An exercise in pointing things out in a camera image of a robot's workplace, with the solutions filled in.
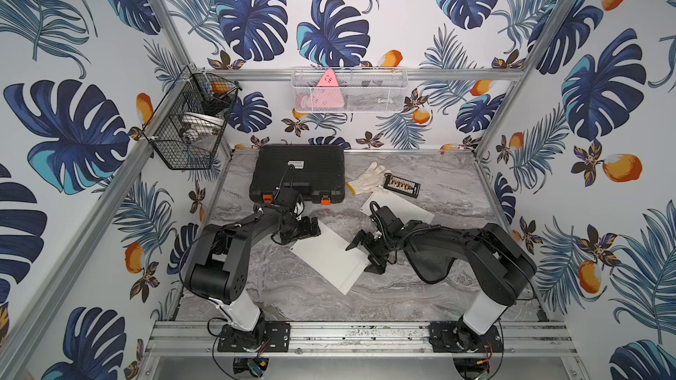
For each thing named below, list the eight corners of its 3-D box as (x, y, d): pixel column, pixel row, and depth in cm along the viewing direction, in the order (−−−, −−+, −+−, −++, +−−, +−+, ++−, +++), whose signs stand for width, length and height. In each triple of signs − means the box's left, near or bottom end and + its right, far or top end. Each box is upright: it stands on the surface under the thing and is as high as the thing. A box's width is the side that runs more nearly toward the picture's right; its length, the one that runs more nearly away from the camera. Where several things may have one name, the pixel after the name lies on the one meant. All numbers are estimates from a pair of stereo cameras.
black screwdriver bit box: (379, 186, 112) (380, 182, 110) (385, 175, 116) (385, 171, 114) (416, 199, 108) (417, 195, 106) (420, 187, 111) (421, 184, 109)
